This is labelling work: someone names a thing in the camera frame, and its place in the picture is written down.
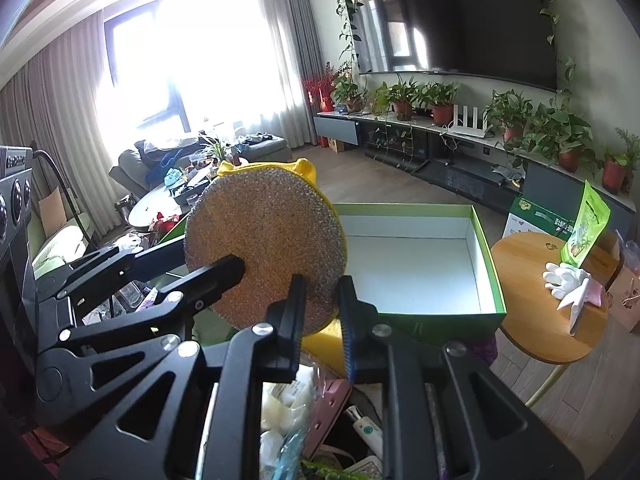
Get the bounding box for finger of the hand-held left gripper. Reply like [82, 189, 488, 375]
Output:
[37, 254, 247, 427]
[35, 237, 188, 307]

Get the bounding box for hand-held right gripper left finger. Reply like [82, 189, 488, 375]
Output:
[60, 274, 308, 480]

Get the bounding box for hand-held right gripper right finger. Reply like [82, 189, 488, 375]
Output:
[338, 275, 586, 480]

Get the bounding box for round yellow scouring sponge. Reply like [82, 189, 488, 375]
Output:
[184, 158, 347, 336]

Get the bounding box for green cardboard box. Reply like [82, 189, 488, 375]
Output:
[327, 202, 507, 342]
[159, 217, 189, 243]

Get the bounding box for yellow sponge block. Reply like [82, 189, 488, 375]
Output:
[302, 317, 347, 379]

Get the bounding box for cardboard sheet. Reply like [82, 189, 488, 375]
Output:
[37, 187, 68, 241]

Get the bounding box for green cushioned chair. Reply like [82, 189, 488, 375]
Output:
[27, 212, 98, 281]

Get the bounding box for oval coffee table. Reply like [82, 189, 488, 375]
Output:
[127, 179, 222, 234]

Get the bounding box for clear bag of cotton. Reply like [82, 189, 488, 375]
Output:
[260, 360, 322, 461]

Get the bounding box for beige curtain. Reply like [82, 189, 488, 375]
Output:
[0, 12, 148, 241]

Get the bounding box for pile of clothes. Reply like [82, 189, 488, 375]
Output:
[134, 136, 201, 183]

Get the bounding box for small spider plant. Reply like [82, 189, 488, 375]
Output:
[202, 137, 237, 167]

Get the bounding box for grey sofa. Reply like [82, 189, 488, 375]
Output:
[109, 132, 293, 198]

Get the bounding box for window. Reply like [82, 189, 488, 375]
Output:
[102, 0, 236, 133]

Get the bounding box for round wooden side table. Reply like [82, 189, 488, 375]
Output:
[490, 231, 612, 408]

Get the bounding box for red flower arrangement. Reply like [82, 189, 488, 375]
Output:
[301, 62, 337, 113]

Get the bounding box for white gloves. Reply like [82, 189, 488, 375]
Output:
[542, 261, 593, 295]

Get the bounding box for potted green plant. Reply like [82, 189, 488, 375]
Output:
[482, 90, 534, 146]
[330, 60, 372, 114]
[372, 77, 422, 122]
[417, 80, 462, 127]

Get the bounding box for green printed carton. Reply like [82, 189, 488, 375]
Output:
[502, 195, 576, 242]

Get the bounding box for white triangular stand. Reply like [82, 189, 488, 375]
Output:
[557, 276, 595, 337]

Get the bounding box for grey curtain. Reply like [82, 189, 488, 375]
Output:
[235, 0, 328, 150]

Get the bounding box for white router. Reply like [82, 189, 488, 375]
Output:
[447, 105, 493, 139]

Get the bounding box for pink cloth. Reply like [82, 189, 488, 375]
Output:
[582, 280, 609, 309]

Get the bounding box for green snack pouch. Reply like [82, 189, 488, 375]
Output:
[560, 180, 612, 268]

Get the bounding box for brown cardboard box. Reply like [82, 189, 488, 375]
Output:
[590, 240, 623, 288]

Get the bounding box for brown paper bag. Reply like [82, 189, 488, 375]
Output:
[605, 240, 640, 333]

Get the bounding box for large bushy potted plant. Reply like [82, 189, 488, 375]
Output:
[525, 102, 599, 174]

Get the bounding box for trailing vine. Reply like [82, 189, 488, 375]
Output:
[334, 0, 372, 77]
[531, 0, 577, 107]

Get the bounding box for potted fern plant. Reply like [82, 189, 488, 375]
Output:
[597, 127, 640, 196]

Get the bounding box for black cable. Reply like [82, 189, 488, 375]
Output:
[31, 148, 98, 256]

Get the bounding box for wall-mounted television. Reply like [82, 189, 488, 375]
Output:
[352, 0, 561, 92]

